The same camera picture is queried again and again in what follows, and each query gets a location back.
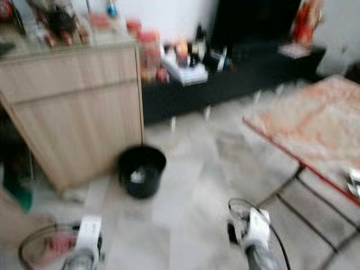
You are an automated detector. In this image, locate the white crumpled paper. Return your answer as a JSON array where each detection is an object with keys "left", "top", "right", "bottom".
[{"left": 345, "top": 168, "right": 360, "bottom": 199}]

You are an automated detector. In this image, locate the dark black green object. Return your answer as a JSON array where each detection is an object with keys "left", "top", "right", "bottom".
[{"left": 0, "top": 107, "right": 34, "bottom": 210}]

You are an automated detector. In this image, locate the long black TV console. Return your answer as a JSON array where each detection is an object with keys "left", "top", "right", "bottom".
[{"left": 141, "top": 44, "right": 326, "bottom": 125}]

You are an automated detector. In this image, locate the small red object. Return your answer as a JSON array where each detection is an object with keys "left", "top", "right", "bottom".
[{"left": 47, "top": 233, "right": 86, "bottom": 260}]

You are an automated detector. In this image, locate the white paper stack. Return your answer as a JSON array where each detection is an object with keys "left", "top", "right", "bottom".
[{"left": 160, "top": 53, "right": 209, "bottom": 87}]

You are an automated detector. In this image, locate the white black box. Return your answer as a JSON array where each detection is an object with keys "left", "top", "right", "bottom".
[{"left": 209, "top": 46, "right": 232, "bottom": 71}]

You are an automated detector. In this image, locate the pink booklet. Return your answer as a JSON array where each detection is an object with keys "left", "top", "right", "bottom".
[{"left": 278, "top": 43, "right": 312, "bottom": 59}]

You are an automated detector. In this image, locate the light wood cabinet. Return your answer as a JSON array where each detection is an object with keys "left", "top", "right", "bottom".
[{"left": 0, "top": 44, "right": 145, "bottom": 193}]

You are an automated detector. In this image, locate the large red lid snack jar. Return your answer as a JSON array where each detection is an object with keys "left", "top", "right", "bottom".
[{"left": 137, "top": 30, "right": 161, "bottom": 83}]

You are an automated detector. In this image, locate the grey square box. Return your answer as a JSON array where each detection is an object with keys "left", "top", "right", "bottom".
[{"left": 325, "top": 39, "right": 360, "bottom": 77}]

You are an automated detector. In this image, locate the black flat television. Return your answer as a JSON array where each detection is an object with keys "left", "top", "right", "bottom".
[{"left": 210, "top": 0, "right": 302, "bottom": 49}]

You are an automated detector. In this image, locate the black remote control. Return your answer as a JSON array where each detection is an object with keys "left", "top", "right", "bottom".
[{"left": 0, "top": 42, "right": 16, "bottom": 58}]

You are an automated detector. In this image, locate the red gold figurine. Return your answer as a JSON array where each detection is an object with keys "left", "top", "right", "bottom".
[{"left": 292, "top": 0, "right": 326, "bottom": 47}]

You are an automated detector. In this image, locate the red lid plastic jar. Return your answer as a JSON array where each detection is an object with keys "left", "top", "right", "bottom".
[{"left": 126, "top": 18, "right": 143, "bottom": 36}]

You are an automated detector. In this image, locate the round red ornament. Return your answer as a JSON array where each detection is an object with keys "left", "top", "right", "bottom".
[{"left": 0, "top": 0, "right": 14, "bottom": 23}]

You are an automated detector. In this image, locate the blue topped bottle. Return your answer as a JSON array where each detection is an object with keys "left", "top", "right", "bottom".
[{"left": 105, "top": 0, "right": 119, "bottom": 19}]

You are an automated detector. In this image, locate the dark bottle cluster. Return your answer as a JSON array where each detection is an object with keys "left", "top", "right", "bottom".
[{"left": 40, "top": 0, "right": 93, "bottom": 47}]

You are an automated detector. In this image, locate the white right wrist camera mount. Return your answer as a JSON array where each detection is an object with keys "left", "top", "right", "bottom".
[{"left": 241, "top": 208, "right": 271, "bottom": 251}]

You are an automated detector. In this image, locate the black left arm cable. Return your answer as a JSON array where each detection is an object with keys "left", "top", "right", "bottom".
[{"left": 19, "top": 224, "right": 80, "bottom": 269}]

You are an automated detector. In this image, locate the black cordless phone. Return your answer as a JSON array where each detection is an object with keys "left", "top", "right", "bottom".
[{"left": 193, "top": 23, "right": 206, "bottom": 57}]

